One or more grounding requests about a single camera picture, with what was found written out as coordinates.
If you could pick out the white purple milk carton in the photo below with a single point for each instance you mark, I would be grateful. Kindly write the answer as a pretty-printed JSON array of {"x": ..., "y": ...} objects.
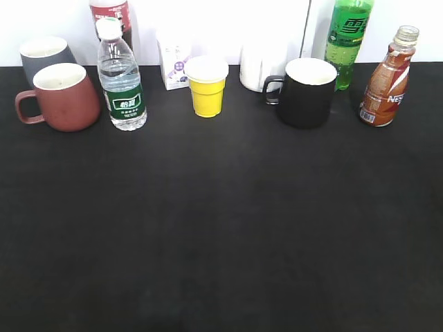
[{"x": 174, "y": 52}]

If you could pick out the black ceramic mug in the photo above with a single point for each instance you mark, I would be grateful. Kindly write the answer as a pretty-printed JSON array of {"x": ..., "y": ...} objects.
[{"x": 303, "y": 95}]

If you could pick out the clear water bottle green label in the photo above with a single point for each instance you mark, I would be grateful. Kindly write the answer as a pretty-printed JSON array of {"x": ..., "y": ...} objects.
[{"x": 119, "y": 76}]

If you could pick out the green sprite bottle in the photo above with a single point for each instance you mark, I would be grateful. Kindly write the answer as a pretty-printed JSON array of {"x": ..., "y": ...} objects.
[{"x": 344, "y": 38}]

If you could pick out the brown nestea bottle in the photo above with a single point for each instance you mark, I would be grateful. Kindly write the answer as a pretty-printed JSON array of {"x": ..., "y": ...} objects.
[{"x": 389, "y": 81}]

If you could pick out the yellow plastic cup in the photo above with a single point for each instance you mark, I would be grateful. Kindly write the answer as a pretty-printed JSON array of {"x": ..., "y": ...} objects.
[{"x": 207, "y": 79}]

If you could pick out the white ceramic mug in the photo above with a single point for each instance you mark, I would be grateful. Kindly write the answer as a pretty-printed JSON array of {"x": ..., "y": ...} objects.
[{"x": 259, "y": 61}]

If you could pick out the red ceramic mug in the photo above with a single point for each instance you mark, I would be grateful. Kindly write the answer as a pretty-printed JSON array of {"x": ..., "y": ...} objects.
[{"x": 66, "y": 97}]

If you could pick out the dark cola bottle red label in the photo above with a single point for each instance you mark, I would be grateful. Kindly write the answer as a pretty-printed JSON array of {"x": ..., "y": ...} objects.
[{"x": 114, "y": 8}]

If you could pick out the grey ceramic mug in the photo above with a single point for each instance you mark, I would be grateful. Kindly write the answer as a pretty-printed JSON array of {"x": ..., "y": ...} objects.
[{"x": 41, "y": 52}]

